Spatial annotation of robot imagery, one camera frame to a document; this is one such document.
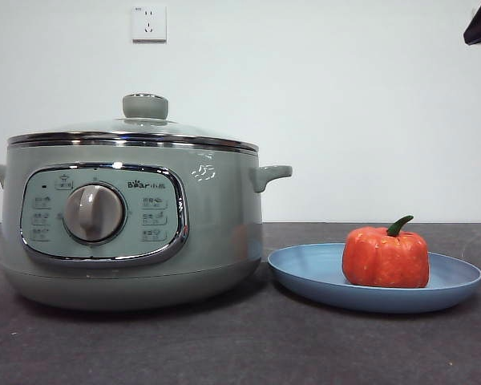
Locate orange pumpkin with green stem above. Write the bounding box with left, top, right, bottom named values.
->
left=342, top=215, right=430, bottom=289

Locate glass lid with green knob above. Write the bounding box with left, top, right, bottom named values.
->
left=6, top=93, right=260, bottom=148

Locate blue plate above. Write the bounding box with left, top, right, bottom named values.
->
left=267, top=242, right=481, bottom=314

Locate pale green electric steamer pot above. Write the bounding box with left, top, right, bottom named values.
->
left=0, top=140, right=293, bottom=312

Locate white wall socket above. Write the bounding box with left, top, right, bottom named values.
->
left=131, top=5, right=168, bottom=43

